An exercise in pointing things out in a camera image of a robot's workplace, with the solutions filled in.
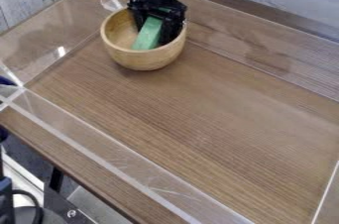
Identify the green rectangular block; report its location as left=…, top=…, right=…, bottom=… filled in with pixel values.
left=131, top=8, right=171, bottom=51

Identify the brown wooden bowl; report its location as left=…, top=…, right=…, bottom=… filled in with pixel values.
left=99, top=9, right=187, bottom=71

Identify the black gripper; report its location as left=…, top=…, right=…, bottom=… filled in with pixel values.
left=127, top=0, right=187, bottom=45

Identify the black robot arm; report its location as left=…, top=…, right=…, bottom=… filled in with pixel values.
left=127, top=0, right=187, bottom=45

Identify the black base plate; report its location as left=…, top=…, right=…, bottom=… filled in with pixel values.
left=43, top=187, right=96, bottom=224

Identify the black table leg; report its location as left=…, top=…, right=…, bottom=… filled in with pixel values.
left=49, top=168, right=64, bottom=192

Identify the clear acrylic tray wall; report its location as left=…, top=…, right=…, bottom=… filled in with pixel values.
left=0, top=0, right=339, bottom=224

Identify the black cable loop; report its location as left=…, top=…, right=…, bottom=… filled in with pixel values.
left=8, top=189, right=45, bottom=224

